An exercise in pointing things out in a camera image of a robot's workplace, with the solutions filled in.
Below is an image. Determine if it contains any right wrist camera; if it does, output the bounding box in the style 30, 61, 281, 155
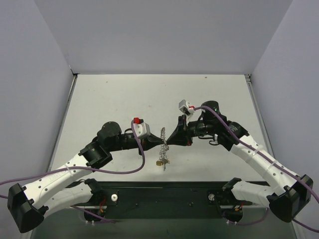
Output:
178, 100, 195, 120

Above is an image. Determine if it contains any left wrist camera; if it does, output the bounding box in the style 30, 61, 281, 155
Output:
131, 118, 151, 139

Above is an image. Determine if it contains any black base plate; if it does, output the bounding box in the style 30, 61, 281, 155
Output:
80, 181, 247, 219

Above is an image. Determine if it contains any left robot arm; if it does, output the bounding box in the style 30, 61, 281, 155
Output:
7, 118, 164, 234

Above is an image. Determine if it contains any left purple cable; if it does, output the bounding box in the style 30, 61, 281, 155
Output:
0, 120, 147, 224

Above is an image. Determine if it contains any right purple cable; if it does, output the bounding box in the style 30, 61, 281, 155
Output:
194, 106, 319, 234

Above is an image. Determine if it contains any purple cable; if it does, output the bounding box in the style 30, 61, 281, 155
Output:
0, 120, 147, 224
194, 106, 319, 234

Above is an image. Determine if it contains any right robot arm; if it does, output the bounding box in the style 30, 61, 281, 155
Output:
166, 100, 313, 223

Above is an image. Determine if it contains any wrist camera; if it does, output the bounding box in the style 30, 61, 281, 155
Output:
178, 100, 195, 120
131, 118, 151, 139

